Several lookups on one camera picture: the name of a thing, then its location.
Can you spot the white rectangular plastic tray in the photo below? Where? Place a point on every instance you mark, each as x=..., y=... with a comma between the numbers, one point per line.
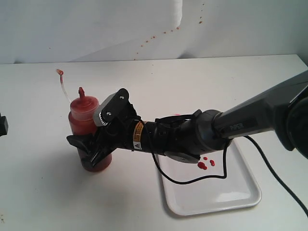
x=238, y=190

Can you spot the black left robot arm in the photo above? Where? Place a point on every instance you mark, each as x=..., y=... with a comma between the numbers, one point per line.
x=3, y=126

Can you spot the red sauce squeeze bottle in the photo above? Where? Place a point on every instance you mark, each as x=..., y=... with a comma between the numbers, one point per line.
x=81, y=122

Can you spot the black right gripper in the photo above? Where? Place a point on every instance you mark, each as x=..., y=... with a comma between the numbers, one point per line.
x=106, y=139

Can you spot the red sauce drops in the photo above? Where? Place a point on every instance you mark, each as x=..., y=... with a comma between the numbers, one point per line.
x=205, y=163

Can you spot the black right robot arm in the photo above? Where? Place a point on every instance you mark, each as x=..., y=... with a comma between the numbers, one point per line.
x=282, y=108

